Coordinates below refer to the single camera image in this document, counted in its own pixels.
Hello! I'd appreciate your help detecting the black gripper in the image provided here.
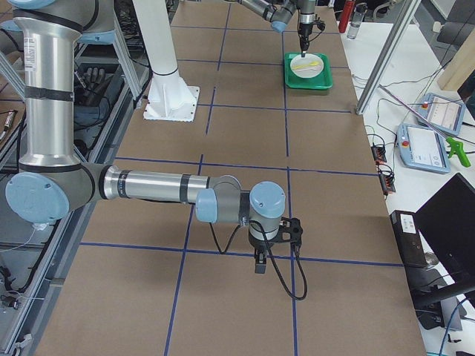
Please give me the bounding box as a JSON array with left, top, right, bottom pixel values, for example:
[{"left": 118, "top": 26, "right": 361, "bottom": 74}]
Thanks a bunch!
[
  {"left": 298, "top": 22, "right": 325, "bottom": 57},
  {"left": 248, "top": 234, "right": 282, "bottom": 274}
]

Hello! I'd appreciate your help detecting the yellow plastic spoon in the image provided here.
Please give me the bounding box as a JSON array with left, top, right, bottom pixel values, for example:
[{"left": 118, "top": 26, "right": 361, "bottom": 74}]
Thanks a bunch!
[{"left": 292, "top": 62, "right": 320, "bottom": 70}]

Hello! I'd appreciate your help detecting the white round plate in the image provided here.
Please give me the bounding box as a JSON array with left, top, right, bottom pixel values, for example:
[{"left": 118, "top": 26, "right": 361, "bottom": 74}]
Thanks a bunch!
[{"left": 290, "top": 53, "right": 324, "bottom": 79}]

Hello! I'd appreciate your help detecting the green plastic tray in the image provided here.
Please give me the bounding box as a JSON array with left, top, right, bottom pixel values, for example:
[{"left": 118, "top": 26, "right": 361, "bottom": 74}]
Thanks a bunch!
[{"left": 284, "top": 52, "right": 333, "bottom": 90}]

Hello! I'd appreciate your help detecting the red bottle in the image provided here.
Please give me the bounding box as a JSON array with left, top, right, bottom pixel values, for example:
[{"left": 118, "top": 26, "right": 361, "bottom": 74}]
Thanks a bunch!
[{"left": 338, "top": 0, "right": 355, "bottom": 33}]

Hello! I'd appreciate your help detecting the clear water bottle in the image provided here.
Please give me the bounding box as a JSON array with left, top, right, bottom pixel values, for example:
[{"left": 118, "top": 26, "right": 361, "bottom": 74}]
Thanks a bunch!
[{"left": 347, "top": 2, "right": 368, "bottom": 39}]

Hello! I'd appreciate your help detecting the orange black connector strip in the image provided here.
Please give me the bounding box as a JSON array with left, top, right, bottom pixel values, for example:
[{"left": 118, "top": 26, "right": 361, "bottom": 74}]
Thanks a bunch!
[{"left": 371, "top": 144, "right": 396, "bottom": 197}]

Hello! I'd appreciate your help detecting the black computer box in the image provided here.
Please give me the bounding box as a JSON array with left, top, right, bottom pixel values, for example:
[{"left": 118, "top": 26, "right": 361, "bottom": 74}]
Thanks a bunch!
[{"left": 390, "top": 210, "right": 427, "bottom": 268}]

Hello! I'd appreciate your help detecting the teach pendant near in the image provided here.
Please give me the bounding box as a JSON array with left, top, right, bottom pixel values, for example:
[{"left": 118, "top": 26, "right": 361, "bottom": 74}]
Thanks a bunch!
[{"left": 396, "top": 123, "right": 451, "bottom": 174}]

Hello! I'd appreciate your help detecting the teach pendant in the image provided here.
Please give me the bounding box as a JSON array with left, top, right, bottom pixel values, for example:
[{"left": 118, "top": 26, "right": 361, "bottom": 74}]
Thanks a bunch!
[
  {"left": 416, "top": 93, "right": 466, "bottom": 136},
  {"left": 396, "top": 123, "right": 451, "bottom": 174}
]

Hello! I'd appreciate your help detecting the teach pendant far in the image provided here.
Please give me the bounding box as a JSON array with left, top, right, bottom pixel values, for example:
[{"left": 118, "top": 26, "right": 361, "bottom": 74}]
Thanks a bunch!
[{"left": 416, "top": 93, "right": 466, "bottom": 136}]

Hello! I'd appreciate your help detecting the green plastic spray nozzle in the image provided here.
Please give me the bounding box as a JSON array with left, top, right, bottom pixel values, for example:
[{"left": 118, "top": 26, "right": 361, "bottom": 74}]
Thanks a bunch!
[{"left": 445, "top": 136, "right": 471, "bottom": 168}]

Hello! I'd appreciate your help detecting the black monitor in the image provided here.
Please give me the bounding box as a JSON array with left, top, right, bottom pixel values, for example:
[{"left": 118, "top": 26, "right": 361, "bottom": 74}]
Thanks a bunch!
[{"left": 413, "top": 173, "right": 474, "bottom": 308}]

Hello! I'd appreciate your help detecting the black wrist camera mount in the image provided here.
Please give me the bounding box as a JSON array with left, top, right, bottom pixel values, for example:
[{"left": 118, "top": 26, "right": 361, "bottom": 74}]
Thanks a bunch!
[{"left": 279, "top": 217, "right": 304, "bottom": 257}]

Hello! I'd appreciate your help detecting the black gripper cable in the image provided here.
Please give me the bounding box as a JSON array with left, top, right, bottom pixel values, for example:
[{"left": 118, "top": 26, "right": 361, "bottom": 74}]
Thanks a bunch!
[{"left": 209, "top": 220, "right": 308, "bottom": 301}]

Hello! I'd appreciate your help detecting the aluminium frame post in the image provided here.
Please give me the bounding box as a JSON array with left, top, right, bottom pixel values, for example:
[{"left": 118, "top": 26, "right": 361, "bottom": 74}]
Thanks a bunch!
[{"left": 356, "top": 0, "right": 422, "bottom": 115}]

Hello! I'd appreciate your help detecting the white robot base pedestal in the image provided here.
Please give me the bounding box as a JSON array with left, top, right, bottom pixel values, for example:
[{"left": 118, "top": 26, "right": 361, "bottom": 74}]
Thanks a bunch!
[{"left": 133, "top": 0, "right": 200, "bottom": 122}]

